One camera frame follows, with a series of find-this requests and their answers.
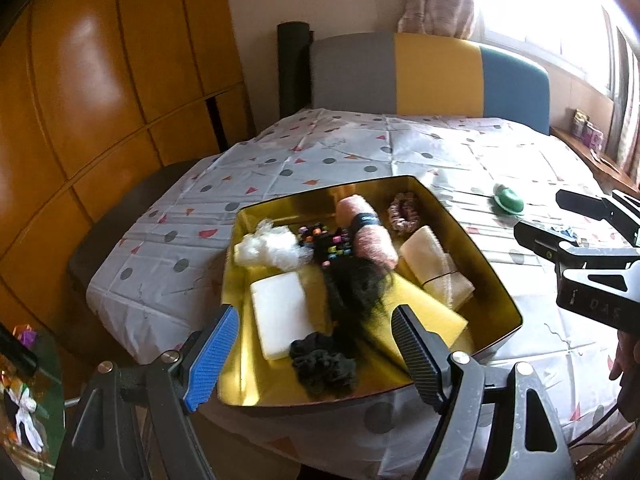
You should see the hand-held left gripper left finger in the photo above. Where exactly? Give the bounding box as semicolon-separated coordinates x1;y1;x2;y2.
52;304;241;480

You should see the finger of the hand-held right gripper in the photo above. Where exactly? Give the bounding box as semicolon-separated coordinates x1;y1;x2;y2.
556;187;640;246
514;220;583;268

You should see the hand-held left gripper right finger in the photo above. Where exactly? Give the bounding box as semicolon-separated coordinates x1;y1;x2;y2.
391;305;576;480

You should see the yellow sponge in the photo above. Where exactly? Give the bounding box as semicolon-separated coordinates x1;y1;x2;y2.
360;272;469;366

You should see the gold tin box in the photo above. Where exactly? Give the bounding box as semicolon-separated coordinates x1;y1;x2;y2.
217;175;524;408

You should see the white foam block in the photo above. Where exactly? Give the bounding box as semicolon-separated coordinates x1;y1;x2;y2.
249;270;313;362

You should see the black beaded wig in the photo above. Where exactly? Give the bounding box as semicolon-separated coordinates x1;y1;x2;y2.
297;222;401;356

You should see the black scrunchie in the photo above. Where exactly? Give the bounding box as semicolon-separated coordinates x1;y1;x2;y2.
289;332;360;402

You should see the cream mesh loofah pad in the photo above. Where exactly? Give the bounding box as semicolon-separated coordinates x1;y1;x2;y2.
399;225;476;308

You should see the clear plastic bag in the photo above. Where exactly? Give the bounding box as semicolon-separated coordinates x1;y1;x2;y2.
234;219;311;268

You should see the pink towel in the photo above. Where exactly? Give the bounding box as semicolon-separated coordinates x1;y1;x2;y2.
335;194;399;271

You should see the pink satin scrunchie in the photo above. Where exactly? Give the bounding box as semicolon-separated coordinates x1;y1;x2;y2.
387;191;426;233

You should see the person's right hand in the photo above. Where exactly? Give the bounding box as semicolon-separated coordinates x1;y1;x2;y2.
609;332;640;421

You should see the wooden bedside shelf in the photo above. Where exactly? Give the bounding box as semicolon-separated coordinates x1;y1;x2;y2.
550;125;640;196

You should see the green round soap dish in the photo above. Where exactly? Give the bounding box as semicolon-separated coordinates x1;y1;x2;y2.
491;183;525;217

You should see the glass side table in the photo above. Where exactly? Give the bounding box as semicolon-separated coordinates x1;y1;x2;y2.
0;320;68;471

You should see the grey yellow blue headboard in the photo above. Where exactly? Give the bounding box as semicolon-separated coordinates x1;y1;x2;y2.
306;31;551;136

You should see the window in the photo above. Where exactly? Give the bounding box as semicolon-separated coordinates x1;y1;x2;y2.
470;0;631;101

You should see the wooden wardrobe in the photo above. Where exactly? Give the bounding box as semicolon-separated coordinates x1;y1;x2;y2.
0;0;256;331

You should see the black rolled mat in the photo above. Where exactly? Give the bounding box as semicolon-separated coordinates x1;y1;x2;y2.
277;21;313;121

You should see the black cable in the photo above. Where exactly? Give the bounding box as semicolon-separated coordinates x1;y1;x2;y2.
565;400;626;448

